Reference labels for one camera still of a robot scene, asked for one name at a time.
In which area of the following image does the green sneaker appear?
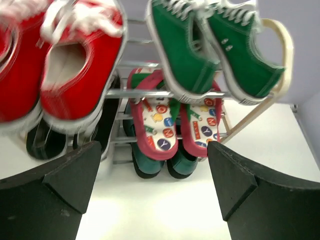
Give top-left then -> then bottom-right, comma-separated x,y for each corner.
145,0 -> 218,104
197,0 -> 285,106

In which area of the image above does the pink sandal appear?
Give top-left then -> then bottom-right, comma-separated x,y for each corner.
180,97 -> 222,158
126,67 -> 178,161

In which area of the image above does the red sneaker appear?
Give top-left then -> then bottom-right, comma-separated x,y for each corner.
39,0 -> 128,134
0,0 -> 51,135

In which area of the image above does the right black sneaker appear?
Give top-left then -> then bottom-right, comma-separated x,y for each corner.
72,74 -> 123,161

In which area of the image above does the left red sneaker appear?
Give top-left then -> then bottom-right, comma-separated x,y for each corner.
0,0 -> 51,135

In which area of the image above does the green loafer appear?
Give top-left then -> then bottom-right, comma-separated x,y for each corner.
122,99 -> 166,179
166,139 -> 199,180

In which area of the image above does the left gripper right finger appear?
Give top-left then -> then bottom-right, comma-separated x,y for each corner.
207,141 -> 320,240

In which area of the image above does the right red sneaker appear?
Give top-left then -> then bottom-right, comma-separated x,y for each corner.
39,0 -> 128,134

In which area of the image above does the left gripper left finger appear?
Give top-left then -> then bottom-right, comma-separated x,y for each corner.
0,141 -> 102,240

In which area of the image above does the cream metal shoe shelf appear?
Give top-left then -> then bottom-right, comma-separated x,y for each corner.
106,5 -> 293,161

